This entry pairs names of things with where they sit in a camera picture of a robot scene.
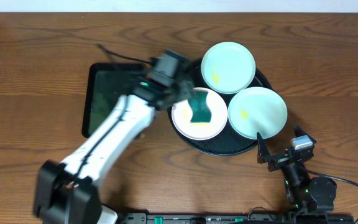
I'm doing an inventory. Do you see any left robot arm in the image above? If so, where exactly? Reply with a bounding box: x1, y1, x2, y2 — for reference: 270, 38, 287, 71
32, 75, 194, 224

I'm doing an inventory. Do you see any black rectangular tray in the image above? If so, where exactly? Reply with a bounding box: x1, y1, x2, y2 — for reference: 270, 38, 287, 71
81, 63, 145, 138

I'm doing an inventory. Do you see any black round tray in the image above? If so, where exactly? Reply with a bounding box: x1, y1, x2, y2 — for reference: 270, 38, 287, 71
167, 58, 257, 156

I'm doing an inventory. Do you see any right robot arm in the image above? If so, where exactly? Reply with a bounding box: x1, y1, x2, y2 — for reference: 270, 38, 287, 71
257, 124, 337, 213

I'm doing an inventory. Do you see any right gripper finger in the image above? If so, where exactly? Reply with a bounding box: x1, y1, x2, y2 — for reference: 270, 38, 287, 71
257, 132, 272, 164
293, 123, 314, 142

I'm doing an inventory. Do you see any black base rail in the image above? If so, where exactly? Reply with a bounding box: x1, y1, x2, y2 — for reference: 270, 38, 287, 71
116, 212, 354, 224

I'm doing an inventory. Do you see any mint plate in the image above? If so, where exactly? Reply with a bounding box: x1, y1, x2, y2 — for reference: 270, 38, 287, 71
201, 42, 256, 95
228, 87, 288, 139

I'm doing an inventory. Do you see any green yellow sponge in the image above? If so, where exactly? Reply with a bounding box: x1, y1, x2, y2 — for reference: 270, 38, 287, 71
188, 91, 212, 123

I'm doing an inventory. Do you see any white pink plate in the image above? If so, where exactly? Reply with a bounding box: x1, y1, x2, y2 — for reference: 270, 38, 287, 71
172, 87, 228, 141

